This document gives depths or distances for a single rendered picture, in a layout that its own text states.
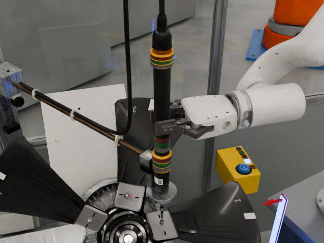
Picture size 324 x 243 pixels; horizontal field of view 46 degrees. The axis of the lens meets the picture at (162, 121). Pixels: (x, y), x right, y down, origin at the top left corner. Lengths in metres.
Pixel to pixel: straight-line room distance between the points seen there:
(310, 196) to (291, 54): 0.71
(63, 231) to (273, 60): 0.69
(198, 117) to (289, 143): 1.35
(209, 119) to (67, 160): 0.56
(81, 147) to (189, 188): 0.93
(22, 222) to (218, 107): 0.63
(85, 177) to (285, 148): 1.21
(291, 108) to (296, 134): 1.22
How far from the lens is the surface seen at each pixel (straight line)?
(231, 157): 1.40
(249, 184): 1.37
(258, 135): 1.95
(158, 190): 0.90
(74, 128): 1.20
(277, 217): 1.18
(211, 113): 0.79
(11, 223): 1.14
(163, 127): 0.77
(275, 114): 0.85
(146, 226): 0.94
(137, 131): 1.01
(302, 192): 1.49
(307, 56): 0.87
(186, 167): 1.90
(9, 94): 1.25
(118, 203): 1.01
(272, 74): 0.95
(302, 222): 1.39
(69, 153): 1.20
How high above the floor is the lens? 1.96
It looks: 35 degrees down
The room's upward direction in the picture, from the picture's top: straight up
